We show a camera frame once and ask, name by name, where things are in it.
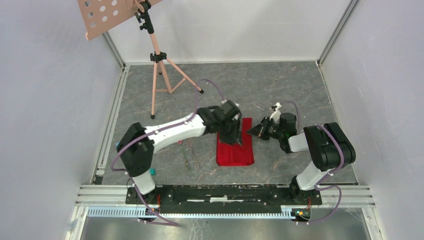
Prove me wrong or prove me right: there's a teal cube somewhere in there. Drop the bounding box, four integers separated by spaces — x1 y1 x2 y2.
149 168 156 176

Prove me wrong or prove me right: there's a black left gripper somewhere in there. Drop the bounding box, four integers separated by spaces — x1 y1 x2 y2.
217 118 243 147

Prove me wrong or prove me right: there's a red cloth napkin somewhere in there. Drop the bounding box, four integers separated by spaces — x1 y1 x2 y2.
216 117 255 167

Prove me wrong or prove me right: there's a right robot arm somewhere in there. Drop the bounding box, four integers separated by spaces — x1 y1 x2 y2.
247 112 356 204

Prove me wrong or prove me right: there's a pink music stand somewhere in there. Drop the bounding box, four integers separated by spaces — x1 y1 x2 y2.
76 0 205 120

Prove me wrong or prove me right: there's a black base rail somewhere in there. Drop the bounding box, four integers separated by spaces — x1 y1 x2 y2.
125 184 323 214

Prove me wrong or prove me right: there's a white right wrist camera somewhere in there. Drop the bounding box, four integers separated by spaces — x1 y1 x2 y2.
269 102 282 123

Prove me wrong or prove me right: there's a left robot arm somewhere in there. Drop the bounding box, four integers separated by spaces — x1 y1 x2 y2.
116 100 242 204

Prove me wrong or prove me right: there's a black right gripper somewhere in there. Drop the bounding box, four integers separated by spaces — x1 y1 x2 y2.
246 116 284 141

